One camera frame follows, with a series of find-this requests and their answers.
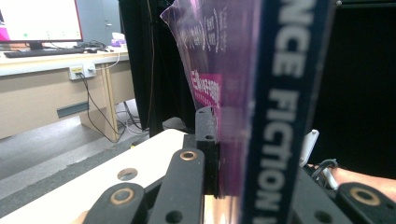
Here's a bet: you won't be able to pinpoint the purple tissue pack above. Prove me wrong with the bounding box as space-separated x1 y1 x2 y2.
110 32 127 48

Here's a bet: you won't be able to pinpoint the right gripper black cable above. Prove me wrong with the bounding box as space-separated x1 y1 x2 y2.
311 158 340 189

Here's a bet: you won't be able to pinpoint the red cover science fiction magazine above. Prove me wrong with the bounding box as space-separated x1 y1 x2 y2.
160 0 339 224

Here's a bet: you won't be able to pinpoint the black keyboard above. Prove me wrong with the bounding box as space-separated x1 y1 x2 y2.
3 48 87 59

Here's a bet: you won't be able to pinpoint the grey metal cabinet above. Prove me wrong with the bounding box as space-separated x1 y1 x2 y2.
74 0 122 48

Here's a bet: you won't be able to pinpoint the beige wooden desk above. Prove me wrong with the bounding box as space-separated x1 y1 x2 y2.
0 49 136 141

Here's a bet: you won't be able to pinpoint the computer monitor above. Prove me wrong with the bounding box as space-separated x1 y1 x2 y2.
0 0 84 50

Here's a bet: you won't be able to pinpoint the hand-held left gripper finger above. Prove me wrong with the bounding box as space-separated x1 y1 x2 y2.
195 106 220 198

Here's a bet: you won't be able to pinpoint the black cables under desk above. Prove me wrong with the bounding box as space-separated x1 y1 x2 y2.
76 72 149 144

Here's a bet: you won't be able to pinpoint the white power strip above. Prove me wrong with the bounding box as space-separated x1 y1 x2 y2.
68 63 97 81

